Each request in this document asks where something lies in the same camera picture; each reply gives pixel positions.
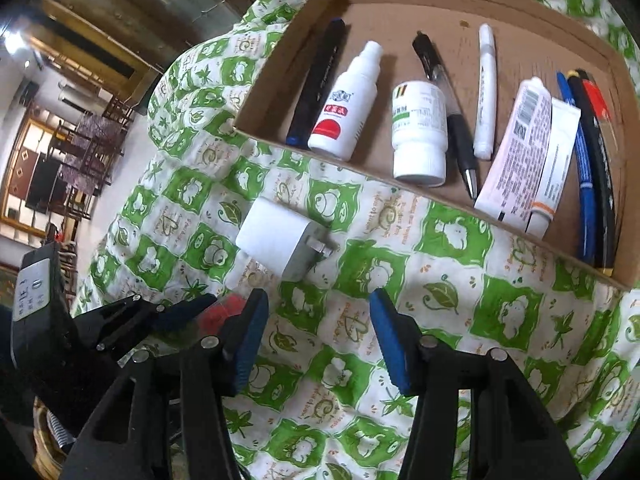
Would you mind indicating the white dropper bottle red label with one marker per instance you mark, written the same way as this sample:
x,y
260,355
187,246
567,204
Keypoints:
x,y
348,105

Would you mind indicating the black gel pen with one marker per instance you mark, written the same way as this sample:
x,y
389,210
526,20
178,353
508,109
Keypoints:
x,y
459,133

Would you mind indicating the white pill bottle green label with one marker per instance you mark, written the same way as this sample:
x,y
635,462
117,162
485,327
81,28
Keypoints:
x,y
419,134

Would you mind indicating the dark wooden chairs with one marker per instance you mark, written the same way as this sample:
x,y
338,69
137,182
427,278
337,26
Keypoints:
x,y
78,160

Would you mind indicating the red clear lighter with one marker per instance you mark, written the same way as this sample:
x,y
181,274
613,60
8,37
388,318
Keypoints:
x,y
603,116

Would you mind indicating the blue marker pen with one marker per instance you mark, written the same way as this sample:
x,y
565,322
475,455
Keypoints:
x,y
587,201

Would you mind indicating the black marker yellow cap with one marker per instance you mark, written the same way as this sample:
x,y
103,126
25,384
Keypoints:
x,y
597,169

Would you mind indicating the small white cream tube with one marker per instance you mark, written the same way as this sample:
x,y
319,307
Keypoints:
x,y
563,130

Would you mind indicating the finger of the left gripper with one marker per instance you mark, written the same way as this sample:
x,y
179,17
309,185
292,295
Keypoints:
x,y
115,329

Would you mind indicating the green white patterned quilt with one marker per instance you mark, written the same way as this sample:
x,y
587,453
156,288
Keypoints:
x,y
319,404

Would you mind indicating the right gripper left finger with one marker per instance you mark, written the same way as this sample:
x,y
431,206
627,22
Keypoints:
x,y
177,397

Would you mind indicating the wooden glass cabinet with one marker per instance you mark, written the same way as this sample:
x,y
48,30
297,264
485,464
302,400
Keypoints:
x,y
117,46

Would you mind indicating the pink white ointment tube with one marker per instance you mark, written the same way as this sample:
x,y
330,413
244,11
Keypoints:
x,y
513,178

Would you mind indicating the white charger plug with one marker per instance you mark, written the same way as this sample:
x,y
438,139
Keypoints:
x,y
282,240

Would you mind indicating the shallow cardboard tray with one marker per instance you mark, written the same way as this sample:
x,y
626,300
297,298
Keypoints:
x,y
474,103

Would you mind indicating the black marker blue cap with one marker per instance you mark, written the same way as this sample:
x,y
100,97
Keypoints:
x,y
316,85

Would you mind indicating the white marker pen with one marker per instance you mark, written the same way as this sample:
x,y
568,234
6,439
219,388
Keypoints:
x,y
486,111

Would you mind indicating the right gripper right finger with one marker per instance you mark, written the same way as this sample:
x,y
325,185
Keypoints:
x,y
512,434

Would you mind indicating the clear case red insert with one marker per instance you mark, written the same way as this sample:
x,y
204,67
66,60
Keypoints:
x,y
211,320

